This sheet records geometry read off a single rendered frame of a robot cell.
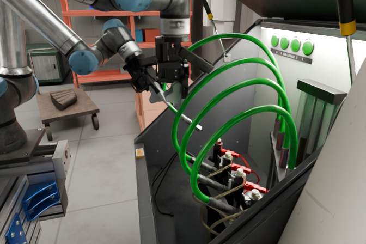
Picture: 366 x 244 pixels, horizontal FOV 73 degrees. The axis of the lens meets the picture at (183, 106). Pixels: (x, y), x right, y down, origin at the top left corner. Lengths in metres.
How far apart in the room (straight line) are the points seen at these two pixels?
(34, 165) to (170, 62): 0.63
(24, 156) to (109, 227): 1.23
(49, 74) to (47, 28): 4.94
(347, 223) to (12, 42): 1.03
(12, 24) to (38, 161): 0.48
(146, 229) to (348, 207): 0.48
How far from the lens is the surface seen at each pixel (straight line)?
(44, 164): 1.02
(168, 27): 0.63
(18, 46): 1.06
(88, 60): 0.78
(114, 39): 0.90
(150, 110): 2.64
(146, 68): 0.83
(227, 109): 1.11
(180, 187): 1.03
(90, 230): 2.10
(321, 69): 0.81
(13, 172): 1.06
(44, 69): 5.76
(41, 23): 0.84
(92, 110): 3.25
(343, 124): 0.43
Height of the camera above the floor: 1.49
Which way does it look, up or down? 22 degrees down
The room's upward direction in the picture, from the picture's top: straight up
